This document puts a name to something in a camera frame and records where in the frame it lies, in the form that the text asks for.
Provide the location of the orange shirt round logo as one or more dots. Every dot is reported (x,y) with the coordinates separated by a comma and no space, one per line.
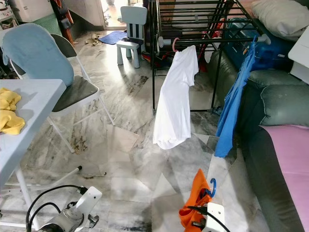
(193,203)

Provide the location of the blue plastic hanger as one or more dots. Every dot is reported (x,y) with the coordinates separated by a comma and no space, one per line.
(215,187)

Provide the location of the yellow shirt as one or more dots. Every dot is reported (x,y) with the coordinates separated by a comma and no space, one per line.
(9,113)

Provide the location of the pink hanger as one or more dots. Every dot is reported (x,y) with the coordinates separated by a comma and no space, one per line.
(174,44)

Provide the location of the white table leg black cap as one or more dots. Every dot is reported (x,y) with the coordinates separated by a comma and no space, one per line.
(67,174)

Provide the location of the pink foam mat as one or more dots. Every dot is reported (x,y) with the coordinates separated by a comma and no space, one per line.
(289,159)

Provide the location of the blue shirt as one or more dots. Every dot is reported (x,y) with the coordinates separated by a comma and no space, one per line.
(229,116)

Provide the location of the white shirt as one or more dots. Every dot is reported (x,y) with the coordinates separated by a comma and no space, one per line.
(174,106)

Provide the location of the white folding chair grey seat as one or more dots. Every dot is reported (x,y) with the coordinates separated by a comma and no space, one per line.
(82,89)

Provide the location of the black clothes rack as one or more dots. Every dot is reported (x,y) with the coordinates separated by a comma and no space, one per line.
(154,87)

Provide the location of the grey green sofa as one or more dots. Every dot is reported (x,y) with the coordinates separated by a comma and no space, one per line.
(280,101)

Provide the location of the blue towel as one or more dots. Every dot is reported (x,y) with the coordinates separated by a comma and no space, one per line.
(36,53)

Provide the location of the blue floor mat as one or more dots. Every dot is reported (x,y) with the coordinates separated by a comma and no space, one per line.
(112,37)

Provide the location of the blue crate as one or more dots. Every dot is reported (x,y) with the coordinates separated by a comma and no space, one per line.
(273,55)

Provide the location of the pale blue plastic child chair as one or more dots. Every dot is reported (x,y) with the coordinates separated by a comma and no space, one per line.
(134,17)

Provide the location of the beige pillow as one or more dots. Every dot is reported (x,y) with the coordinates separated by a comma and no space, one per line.
(280,17)

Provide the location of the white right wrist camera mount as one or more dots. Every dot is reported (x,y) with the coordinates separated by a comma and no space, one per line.
(215,217)

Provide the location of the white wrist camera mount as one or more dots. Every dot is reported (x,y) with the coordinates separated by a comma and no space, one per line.
(215,217)
(89,202)

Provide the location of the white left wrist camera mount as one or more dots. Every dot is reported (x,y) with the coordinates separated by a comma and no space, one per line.
(89,202)

